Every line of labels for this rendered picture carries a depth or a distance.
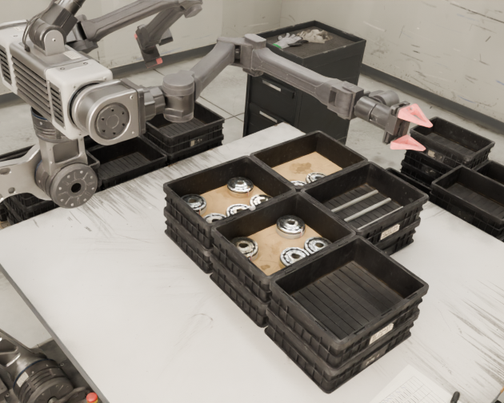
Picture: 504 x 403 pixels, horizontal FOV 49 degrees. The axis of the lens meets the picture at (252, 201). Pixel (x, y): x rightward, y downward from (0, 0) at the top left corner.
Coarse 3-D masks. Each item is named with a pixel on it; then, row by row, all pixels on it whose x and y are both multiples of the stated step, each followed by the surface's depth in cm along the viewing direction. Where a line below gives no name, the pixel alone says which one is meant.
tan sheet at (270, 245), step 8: (264, 232) 199; (272, 232) 199; (312, 232) 201; (256, 240) 195; (264, 240) 195; (272, 240) 196; (280, 240) 196; (288, 240) 196; (296, 240) 197; (304, 240) 197; (264, 248) 192; (272, 248) 192; (280, 248) 192; (264, 256) 188; (272, 256) 189; (256, 264) 185; (264, 264) 185; (272, 264) 185; (264, 272) 182; (272, 272) 182
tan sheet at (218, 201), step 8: (208, 192) 216; (216, 192) 217; (224, 192) 217; (256, 192) 219; (208, 200) 212; (216, 200) 212; (224, 200) 213; (232, 200) 213; (240, 200) 214; (248, 200) 214; (208, 208) 208; (216, 208) 208; (224, 208) 209
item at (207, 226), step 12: (216, 168) 213; (264, 168) 215; (180, 180) 204; (168, 192) 198; (288, 192) 203; (180, 204) 194; (264, 204) 196; (192, 216) 189; (228, 216) 188; (204, 228) 185
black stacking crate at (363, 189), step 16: (352, 176) 221; (368, 176) 228; (384, 176) 221; (320, 192) 212; (336, 192) 219; (352, 192) 224; (368, 192) 225; (384, 192) 224; (400, 192) 217; (416, 192) 211; (352, 208) 215; (384, 208) 217; (416, 208) 208; (352, 224) 207; (400, 224) 205; (368, 240) 196
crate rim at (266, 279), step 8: (296, 192) 203; (280, 200) 198; (256, 208) 193; (264, 208) 194; (320, 208) 196; (240, 216) 189; (328, 216) 193; (224, 224) 185; (344, 224) 190; (216, 232) 181; (352, 232) 187; (216, 240) 181; (224, 240) 178; (344, 240) 183; (232, 248) 175; (328, 248) 179; (240, 256) 172; (312, 256) 175; (248, 264) 170; (296, 264) 171; (256, 272) 168; (280, 272) 168; (264, 280) 166
